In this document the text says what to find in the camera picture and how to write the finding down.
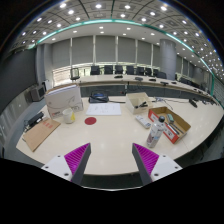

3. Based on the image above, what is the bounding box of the long curved conference desk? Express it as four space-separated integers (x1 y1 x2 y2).
77 73 221 108

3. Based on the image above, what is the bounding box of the black power adapter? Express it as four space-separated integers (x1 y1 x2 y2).
23 111 45 129

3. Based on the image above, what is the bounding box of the small open white box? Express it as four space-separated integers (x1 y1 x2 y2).
125 91 154 116

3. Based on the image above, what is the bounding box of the white paper cup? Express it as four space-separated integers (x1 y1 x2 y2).
62 107 76 125

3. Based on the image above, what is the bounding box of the row of black office chairs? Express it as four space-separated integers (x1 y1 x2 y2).
69 65 188 84

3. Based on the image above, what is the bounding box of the white paper sheet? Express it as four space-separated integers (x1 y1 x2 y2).
85 102 122 117

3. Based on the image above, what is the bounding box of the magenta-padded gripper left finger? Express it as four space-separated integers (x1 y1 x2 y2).
40 142 92 186

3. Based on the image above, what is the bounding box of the open red-edged cardboard box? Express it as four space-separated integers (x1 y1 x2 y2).
147 106 192 145

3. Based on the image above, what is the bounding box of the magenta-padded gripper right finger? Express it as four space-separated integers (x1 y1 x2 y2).
131 142 184 186

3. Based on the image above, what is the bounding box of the white remote control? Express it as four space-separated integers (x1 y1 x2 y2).
134 114 152 130

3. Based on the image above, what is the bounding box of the black marker pen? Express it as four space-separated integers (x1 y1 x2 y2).
172 122 185 134

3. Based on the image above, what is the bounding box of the group of ceiling lights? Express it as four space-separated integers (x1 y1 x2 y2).
9 0 224 74

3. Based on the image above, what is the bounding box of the flat round red coaster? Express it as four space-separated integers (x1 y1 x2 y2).
84 116 98 126

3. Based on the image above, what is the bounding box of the old grey monitor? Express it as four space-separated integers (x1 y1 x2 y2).
29 84 46 103

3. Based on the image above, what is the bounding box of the large white cardboard box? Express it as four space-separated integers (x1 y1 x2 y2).
44 83 84 119

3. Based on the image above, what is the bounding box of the brown paper envelope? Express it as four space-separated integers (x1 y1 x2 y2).
22 117 62 153

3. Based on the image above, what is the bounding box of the clear plastic water bottle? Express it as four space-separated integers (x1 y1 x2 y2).
146 115 167 149

